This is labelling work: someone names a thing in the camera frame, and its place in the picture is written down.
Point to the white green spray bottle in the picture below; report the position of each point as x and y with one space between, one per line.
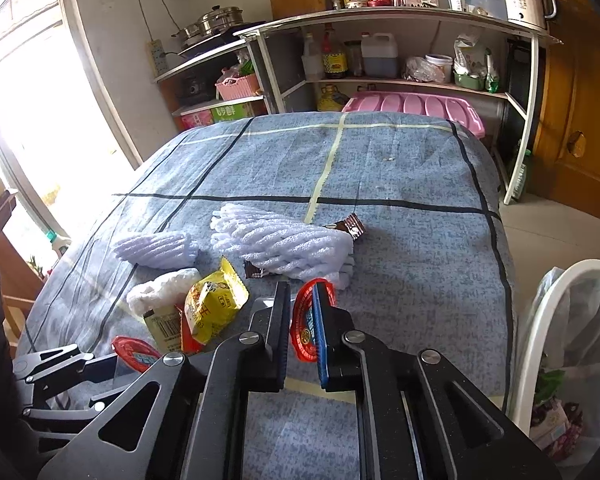
57 245

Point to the brown chocolate bar wrapper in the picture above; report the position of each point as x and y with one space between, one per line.
352 227

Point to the red orange snack packet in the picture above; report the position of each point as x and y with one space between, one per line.
187 342

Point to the wooden door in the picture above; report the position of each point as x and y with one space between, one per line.
580 110

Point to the steel pan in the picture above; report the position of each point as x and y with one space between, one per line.
187 35

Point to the plastic jug of dark liquid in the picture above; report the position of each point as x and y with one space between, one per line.
379 60

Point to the green cardboard box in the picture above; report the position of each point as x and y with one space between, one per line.
230 111

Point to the green plastic basket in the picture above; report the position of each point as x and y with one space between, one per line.
467 82

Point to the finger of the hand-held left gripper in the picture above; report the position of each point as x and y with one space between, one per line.
55 362
60 410

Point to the pink woven basket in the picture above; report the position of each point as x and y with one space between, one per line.
237 87

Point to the white plastic tub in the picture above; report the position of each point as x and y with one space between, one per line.
439 70

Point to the white shelf unit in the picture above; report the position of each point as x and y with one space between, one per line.
390 13

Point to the beige barcode packet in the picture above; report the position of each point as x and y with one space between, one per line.
164 330

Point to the soy sauce bottle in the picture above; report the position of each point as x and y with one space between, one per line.
334 60

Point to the crumpled clear plastic bag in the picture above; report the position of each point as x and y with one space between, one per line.
416 70

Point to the white power strip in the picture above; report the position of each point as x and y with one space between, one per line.
156 57

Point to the green snack packet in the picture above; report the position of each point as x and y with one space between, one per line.
550 385

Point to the wooden furniture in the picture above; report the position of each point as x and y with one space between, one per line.
5 260

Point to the white food bag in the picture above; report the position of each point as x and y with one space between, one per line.
467 55

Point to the small lavender foam net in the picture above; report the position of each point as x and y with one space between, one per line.
155 247

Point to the white plastic bottle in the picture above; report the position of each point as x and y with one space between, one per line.
311 62

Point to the dark jar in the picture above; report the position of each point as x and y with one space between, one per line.
354 60

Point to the pink cardboard box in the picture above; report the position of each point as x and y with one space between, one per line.
196 121

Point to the yellow snack packet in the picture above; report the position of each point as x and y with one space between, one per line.
212 305

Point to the red lidded small cup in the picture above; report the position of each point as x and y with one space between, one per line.
304 325
135 352

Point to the white round bin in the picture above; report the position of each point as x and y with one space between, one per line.
522 360

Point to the window with white frame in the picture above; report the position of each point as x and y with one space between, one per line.
40 110

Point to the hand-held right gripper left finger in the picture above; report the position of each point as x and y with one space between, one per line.
279 345

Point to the yellow cooking oil bottle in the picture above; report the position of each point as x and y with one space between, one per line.
332 100

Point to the small side shelf table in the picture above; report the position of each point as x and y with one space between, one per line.
205 63

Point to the black rice cooker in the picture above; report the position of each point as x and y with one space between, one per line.
195 90

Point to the black appliance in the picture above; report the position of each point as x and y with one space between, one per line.
525 85

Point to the steel steamer pot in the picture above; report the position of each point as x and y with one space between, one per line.
220 22

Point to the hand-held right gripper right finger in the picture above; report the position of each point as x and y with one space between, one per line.
322 345

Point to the green white packet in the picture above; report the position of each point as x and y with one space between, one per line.
492 77

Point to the red white milk carton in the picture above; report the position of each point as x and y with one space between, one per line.
555 425

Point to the large lavender foam net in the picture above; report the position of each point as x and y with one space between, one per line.
280 245

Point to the green plastic bottle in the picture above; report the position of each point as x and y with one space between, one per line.
521 180

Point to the translucent bin liner bag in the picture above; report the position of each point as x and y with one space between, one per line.
580 320

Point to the black induction cooker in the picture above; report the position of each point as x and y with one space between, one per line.
215 42

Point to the pink plastic storage box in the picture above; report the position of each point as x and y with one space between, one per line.
410 107

